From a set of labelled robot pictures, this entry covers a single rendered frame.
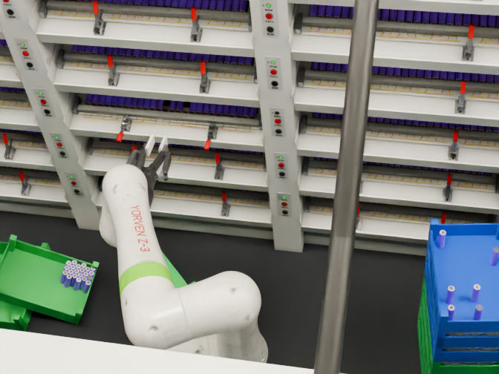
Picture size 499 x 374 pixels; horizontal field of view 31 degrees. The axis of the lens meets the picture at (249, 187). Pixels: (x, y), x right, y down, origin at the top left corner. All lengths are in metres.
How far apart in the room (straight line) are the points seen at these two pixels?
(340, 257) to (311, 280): 2.12
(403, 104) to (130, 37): 0.75
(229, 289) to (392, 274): 1.26
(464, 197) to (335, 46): 0.70
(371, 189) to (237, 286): 1.02
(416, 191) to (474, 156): 0.24
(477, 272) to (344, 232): 1.60
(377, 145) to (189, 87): 0.56
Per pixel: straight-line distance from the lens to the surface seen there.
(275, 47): 2.38
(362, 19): 0.95
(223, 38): 2.42
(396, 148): 2.65
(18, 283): 3.09
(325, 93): 2.52
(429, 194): 2.80
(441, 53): 2.37
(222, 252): 3.11
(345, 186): 0.92
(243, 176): 2.85
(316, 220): 2.97
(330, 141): 2.66
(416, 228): 2.96
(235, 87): 2.56
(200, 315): 1.86
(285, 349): 2.90
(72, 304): 3.08
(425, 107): 2.50
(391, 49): 2.37
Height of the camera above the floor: 2.56
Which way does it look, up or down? 52 degrees down
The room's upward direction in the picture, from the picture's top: 7 degrees counter-clockwise
